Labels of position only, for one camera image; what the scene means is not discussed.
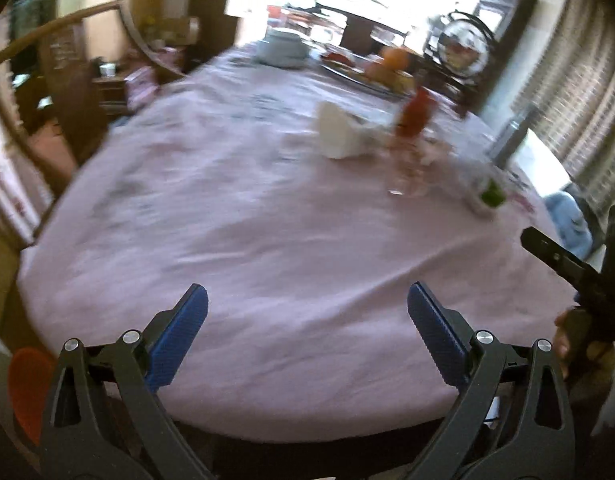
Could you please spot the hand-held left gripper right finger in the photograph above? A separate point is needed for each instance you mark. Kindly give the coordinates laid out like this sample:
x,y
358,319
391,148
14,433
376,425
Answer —
x,y
437,337

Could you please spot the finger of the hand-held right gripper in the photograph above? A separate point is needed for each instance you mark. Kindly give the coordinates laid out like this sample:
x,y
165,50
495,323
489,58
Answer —
x,y
560,260

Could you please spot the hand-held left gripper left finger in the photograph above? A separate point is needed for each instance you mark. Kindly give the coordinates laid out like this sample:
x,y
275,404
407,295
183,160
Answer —
x,y
180,337

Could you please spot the person's right hand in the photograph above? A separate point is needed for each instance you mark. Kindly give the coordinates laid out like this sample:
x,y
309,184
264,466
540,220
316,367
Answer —
x,y
575,345

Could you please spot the light blue cloth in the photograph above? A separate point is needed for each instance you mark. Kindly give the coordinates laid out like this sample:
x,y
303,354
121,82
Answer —
x,y
570,222

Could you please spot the grey metal bottle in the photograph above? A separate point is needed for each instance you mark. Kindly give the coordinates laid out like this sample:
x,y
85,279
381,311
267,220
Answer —
x,y
512,135

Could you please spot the pink floral tablecloth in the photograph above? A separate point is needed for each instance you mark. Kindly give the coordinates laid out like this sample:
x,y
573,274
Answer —
x,y
267,220

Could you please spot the orange plastic bin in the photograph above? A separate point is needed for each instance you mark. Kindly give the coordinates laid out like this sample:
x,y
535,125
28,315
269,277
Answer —
x,y
30,390

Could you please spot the small clear plastic cup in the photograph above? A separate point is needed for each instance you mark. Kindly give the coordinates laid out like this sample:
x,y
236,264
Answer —
x,y
407,170

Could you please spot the brown striped curtain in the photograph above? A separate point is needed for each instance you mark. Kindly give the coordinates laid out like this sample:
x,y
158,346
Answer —
x,y
582,80

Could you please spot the red paper box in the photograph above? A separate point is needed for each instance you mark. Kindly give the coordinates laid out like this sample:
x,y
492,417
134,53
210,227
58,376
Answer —
x,y
415,112

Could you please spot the round decorative table screen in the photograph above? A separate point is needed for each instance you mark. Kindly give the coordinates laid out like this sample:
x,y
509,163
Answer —
x,y
460,47

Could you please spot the curved wooden armchair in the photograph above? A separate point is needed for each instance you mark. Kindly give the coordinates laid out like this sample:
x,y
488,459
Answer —
x,y
62,110

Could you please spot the dark wooden side cabinet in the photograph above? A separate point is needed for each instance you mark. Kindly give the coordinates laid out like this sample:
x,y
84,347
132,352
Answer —
x,y
122,87

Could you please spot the orange fruit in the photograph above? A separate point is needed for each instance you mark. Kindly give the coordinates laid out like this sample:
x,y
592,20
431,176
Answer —
x,y
395,57

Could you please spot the metal fruit tray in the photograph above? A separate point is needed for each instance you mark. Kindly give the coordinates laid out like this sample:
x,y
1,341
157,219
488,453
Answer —
x,y
357,77

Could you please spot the white lidded porcelain bowl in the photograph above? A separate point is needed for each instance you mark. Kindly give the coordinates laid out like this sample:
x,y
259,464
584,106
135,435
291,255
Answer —
x,y
281,50

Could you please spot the beige cardboard box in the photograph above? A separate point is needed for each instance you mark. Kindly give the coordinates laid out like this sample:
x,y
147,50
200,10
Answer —
x,y
180,30

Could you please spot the dark wooden dining chair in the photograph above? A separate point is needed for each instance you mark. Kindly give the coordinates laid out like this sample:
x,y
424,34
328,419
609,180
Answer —
x,y
357,25

